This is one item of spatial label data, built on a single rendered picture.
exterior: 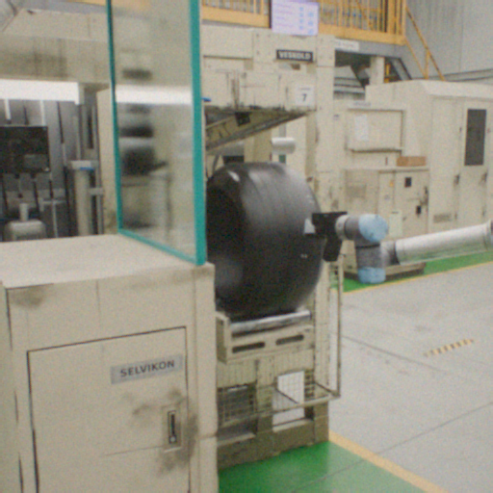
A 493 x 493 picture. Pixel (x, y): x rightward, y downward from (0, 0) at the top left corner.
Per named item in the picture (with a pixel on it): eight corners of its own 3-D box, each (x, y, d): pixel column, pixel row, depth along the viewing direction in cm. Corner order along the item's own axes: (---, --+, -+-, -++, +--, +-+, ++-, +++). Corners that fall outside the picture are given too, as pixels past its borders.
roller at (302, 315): (219, 332, 208) (224, 338, 204) (220, 320, 207) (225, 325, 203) (305, 318, 224) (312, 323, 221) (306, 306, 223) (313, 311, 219)
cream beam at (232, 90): (178, 109, 219) (177, 65, 217) (154, 113, 241) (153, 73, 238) (319, 112, 247) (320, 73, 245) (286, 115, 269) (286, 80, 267)
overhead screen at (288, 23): (271, 56, 575) (271, -8, 565) (268, 56, 579) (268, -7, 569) (318, 60, 610) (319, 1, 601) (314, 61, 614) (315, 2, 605)
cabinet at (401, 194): (375, 285, 662) (378, 168, 640) (336, 276, 708) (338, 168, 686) (428, 273, 716) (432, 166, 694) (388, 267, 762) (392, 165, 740)
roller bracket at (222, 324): (223, 349, 200) (223, 320, 198) (178, 320, 235) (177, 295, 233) (233, 347, 202) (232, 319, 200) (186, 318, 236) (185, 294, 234)
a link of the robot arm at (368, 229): (369, 246, 166) (365, 215, 165) (344, 246, 175) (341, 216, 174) (392, 242, 169) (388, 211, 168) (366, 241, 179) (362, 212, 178)
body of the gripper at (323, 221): (329, 211, 192) (353, 210, 182) (331, 239, 193) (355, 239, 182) (309, 213, 189) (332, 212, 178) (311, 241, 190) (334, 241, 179)
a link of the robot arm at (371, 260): (393, 276, 178) (388, 239, 177) (381, 284, 168) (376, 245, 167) (366, 277, 182) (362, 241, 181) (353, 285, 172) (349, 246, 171)
